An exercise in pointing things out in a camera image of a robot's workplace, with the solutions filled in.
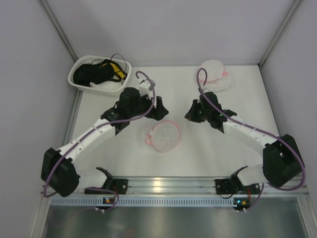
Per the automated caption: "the white mesh laundry bag front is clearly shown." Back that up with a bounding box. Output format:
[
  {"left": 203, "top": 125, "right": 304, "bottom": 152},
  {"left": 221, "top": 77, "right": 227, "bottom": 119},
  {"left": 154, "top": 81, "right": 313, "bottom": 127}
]
[{"left": 145, "top": 120, "right": 181, "bottom": 153}]

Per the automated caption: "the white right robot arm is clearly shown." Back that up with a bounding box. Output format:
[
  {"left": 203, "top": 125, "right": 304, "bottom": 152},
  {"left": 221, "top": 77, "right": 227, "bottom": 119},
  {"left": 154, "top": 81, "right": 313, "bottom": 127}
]
[{"left": 185, "top": 92, "right": 305, "bottom": 189}]

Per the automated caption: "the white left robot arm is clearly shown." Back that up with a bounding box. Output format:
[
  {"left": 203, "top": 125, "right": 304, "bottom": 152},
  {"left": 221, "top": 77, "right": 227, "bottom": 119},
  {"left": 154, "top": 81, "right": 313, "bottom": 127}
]
[{"left": 41, "top": 87, "right": 169, "bottom": 198}]

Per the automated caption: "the white plastic laundry basket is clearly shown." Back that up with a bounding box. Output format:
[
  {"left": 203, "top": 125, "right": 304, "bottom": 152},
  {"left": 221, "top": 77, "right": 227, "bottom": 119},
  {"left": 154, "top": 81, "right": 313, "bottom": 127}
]
[{"left": 68, "top": 56, "right": 132, "bottom": 96}]

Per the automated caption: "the yellow black garment in basket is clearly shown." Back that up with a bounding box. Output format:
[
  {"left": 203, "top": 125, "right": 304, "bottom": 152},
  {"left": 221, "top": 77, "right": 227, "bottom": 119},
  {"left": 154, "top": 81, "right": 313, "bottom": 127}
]
[{"left": 100, "top": 61, "right": 126, "bottom": 82}]

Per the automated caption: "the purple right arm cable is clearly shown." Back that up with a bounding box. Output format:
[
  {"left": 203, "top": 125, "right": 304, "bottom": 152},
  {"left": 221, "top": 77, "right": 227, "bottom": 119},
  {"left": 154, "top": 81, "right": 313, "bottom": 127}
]
[{"left": 196, "top": 68, "right": 306, "bottom": 211}]

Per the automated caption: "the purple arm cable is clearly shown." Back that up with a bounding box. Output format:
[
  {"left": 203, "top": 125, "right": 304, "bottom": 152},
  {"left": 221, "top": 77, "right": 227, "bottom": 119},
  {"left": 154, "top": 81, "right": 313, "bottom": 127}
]
[
  {"left": 43, "top": 71, "right": 157, "bottom": 214},
  {"left": 196, "top": 68, "right": 306, "bottom": 211}
]

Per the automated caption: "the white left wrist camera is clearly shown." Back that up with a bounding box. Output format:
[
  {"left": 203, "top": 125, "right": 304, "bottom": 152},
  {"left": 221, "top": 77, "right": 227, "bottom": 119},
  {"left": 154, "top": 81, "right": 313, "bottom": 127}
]
[{"left": 138, "top": 79, "right": 156, "bottom": 97}]

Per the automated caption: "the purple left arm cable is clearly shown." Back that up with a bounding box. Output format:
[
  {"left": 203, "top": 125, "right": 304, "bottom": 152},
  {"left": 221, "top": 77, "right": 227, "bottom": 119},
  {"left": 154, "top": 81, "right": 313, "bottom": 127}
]
[{"left": 43, "top": 71, "right": 157, "bottom": 214}]

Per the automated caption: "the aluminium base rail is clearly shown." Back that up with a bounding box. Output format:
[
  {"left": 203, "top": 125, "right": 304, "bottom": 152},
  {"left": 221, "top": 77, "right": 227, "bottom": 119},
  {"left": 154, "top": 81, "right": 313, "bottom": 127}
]
[{"left": 41, "top": 176, "right": 309, "bottom": 198}]

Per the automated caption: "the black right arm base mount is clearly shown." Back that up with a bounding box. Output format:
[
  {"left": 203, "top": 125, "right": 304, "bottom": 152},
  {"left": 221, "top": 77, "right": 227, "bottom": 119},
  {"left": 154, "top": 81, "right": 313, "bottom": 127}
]
[{"left": 215, "top": 178, "right": 261, "bottom": 195}]

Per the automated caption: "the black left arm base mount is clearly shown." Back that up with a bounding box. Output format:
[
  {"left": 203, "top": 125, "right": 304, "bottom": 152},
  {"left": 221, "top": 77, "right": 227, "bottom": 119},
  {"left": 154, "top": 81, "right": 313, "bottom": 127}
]
[{"left": 84, "top": 178, "right": 128, "bottom": 195}]

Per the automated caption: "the grey slotted cable duct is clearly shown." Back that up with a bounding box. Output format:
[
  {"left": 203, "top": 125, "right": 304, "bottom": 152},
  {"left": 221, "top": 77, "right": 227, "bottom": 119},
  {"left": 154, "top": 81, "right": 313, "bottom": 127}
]
[{"left": 50, "top": 196, "right": 237, "bottom": 207}]

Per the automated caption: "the aluminium corner post right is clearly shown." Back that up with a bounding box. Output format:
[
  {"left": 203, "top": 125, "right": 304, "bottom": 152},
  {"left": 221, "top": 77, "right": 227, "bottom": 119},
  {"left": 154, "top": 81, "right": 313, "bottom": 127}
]
[{"left": 258, "top": 0, "right": 303, "bottom": 69}]

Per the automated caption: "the aluminium corner post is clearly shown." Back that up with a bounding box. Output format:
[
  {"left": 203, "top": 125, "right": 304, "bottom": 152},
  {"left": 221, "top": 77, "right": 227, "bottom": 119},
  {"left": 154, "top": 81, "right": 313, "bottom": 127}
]
[
  {"left": 38, "top": 0, "right": 78, "bottom": 62},
  {"left": 258, "top": 0, "right": 303, "bottom": 69}
]

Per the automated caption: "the aluminium corner post left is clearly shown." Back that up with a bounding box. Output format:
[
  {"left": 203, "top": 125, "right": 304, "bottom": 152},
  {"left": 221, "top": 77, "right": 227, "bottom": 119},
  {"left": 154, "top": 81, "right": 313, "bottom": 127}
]
[{"left": 38, "top": 0, "right": 78, "bottom": 62}]

